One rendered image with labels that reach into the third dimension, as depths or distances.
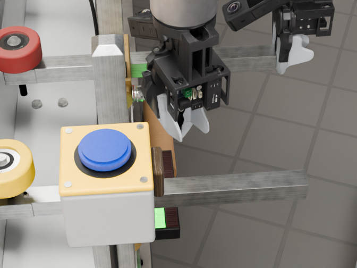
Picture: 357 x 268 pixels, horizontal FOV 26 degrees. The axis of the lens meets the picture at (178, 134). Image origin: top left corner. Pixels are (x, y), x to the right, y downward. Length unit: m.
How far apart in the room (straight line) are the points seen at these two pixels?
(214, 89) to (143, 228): 0.32
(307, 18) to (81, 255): 0.52
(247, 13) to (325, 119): 1.27
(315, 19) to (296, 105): 1.24
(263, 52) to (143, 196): 0.71
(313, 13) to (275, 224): 1.02
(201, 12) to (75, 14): 0.94
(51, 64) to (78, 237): 0.66
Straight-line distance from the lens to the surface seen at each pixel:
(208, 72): 0.89
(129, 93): 1.18
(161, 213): 1.22
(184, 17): 0.83
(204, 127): 0.97
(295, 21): 1.19
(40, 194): 1.09
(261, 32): 2.71
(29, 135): 1.48
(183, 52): 0.85
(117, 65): 0.85
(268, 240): 2.08
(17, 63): 1.20
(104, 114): 0.90
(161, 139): 2.20
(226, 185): 1.09
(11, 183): 1.02
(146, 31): 0.93
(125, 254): 0.66
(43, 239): 1.31
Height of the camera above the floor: 1.65
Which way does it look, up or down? 45 degrees down
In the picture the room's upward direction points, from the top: straight up
